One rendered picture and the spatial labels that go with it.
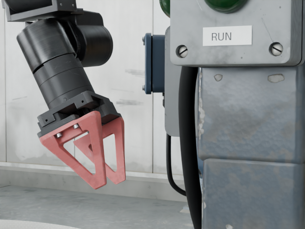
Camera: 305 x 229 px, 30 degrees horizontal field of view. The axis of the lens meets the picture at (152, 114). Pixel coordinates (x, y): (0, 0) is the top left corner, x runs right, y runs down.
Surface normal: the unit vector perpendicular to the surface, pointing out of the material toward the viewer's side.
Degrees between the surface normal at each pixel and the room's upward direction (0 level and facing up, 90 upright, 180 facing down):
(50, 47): 75
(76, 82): 68
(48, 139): 102
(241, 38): 90
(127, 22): 90
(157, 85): 90
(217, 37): 90
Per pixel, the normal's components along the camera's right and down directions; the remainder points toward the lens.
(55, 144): 0.00, 0.25
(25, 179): -0.43, 0.04
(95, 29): 0.61, -0.64
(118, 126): -0.19, -0.12
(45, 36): 0.14, -0.21
